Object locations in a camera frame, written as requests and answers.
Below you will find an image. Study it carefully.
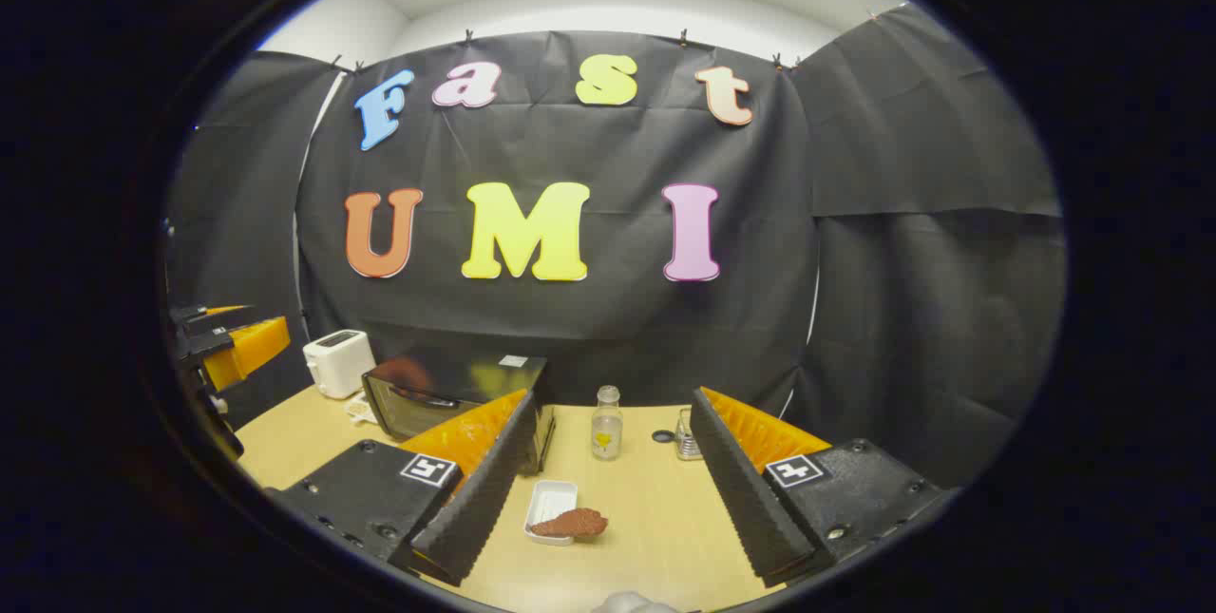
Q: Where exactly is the wire mesh holder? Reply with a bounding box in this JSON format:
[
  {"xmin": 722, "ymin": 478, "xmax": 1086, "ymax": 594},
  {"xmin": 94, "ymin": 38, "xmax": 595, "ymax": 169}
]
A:
[{"xmin": 674, "ymin": 408, "xmax": 706, "ymax": 462}]

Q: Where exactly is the clear bottle with yellow label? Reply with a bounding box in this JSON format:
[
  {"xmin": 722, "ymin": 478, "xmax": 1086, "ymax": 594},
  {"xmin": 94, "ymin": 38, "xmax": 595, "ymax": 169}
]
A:
[{"xmin": 591, "ymin": 385, "xmax": 624, "ymax": 461}]

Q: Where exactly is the black electric oven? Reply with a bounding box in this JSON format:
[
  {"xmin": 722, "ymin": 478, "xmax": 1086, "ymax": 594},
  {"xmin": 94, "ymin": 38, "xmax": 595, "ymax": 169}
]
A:
[{"xmin": 361, "ymin": 354, "xmax": 557, "ymax": 476}]

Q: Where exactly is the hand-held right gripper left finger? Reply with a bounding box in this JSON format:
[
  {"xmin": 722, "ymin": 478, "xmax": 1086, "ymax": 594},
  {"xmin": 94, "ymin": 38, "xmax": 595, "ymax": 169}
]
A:
[{"xmin": 264, "ymin": 389, "xmax": 541, "ymax": 587}]

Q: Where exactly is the black backdrop cloth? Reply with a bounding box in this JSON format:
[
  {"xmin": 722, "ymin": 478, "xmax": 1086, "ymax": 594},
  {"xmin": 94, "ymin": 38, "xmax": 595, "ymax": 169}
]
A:
[{"xmin": 166, "ymin": 3, "xmax": 1067, "ymax": 490}]

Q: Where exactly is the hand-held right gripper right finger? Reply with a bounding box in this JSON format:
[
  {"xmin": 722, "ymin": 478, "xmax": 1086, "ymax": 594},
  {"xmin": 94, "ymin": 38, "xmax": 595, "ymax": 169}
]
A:
[{"xmin": 690, "ymin": 387, "xmax": 960, "ymax": 587}]

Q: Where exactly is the red-brown meat piece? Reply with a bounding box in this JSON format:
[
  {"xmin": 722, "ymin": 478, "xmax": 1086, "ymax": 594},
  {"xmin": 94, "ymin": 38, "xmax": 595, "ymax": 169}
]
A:
[{"xmin": 529, "ymin": 508, "xmax": 609, "ymax": 540}]

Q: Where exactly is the white toaster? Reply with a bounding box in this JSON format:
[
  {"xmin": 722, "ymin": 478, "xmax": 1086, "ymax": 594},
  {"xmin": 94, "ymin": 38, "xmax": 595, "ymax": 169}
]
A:
[{"xmin": 302, "ymin": 329, "xmax": 376, "ymax": 400}]

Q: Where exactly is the white rectangular dish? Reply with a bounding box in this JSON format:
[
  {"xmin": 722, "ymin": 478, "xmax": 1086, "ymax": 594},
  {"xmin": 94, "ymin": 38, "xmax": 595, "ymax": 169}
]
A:
[{"xmin": 523, "ymin": 480, "xmax": 580, "ymax": 547}]

